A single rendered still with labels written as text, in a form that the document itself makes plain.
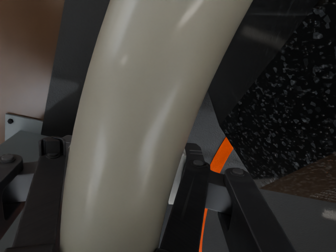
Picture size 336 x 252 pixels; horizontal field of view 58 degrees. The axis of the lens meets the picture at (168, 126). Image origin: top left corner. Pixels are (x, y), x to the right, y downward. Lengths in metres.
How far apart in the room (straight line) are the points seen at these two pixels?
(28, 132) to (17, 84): 0.17
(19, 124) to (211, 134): 0.68
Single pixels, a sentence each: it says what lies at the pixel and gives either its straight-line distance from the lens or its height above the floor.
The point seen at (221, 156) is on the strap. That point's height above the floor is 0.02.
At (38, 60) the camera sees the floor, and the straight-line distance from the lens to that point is 1.11.
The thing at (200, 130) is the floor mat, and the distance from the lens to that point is 1.05.
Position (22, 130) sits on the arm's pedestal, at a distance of 1.20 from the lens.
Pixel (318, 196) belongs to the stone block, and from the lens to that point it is 0.53.
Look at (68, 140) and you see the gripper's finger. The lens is 0.18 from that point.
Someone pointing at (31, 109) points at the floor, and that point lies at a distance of 1.17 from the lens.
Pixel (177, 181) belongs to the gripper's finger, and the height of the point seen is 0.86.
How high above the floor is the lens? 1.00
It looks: 69 degrees down
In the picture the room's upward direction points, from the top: 173 degrees counter-clockwise
